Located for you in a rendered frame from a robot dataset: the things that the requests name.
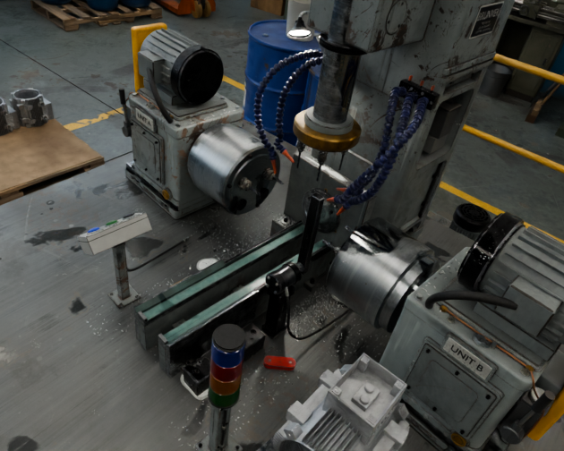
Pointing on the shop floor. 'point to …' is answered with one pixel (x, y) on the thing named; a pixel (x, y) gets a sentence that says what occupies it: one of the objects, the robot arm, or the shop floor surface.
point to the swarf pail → (494, 80)
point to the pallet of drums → (94, 12)
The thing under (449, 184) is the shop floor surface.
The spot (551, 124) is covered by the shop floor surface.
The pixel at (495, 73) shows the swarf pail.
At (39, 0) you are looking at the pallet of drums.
